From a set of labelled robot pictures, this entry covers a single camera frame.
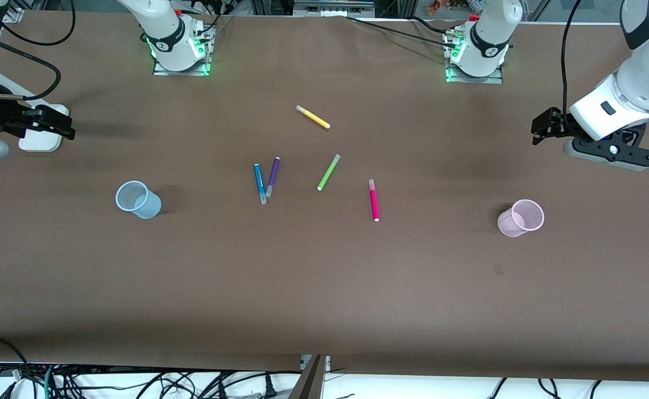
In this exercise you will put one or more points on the purple marker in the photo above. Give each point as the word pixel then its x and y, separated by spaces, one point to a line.
pixel 272 176

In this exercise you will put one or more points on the translucent pink plastic cup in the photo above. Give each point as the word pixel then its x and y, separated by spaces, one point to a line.
pixel 521 218

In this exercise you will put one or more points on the yellow marker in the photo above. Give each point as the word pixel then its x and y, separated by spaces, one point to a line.
pixel 313 117

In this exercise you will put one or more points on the dark table support beam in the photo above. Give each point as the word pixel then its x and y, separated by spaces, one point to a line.
pixel 309 379

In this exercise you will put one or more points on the white desk lamp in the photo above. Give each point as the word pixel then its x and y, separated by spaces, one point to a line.
pixel 42 143

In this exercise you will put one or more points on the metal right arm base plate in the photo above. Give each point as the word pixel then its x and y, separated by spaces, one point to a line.
pixel 161 69

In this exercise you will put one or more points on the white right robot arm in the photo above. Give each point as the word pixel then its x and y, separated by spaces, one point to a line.
pixel 165 32

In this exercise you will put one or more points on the blue marker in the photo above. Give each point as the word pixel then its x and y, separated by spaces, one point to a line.
pixel 259 183

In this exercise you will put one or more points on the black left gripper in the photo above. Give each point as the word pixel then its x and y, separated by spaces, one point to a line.
pixel 558 124

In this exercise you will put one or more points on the green marker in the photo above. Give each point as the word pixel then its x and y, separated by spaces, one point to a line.
pixel 328 172

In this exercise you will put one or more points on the aluminium frame rail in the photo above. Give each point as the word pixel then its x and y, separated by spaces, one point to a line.
pixel 333 8

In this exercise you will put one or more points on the pink marker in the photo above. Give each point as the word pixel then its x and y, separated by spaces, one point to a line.
pixel 374 200

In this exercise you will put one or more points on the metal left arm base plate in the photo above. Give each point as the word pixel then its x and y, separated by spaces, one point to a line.
pixel 493 78

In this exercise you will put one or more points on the translucent blue plastic cup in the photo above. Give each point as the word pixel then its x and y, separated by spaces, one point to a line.
pixel 137 199

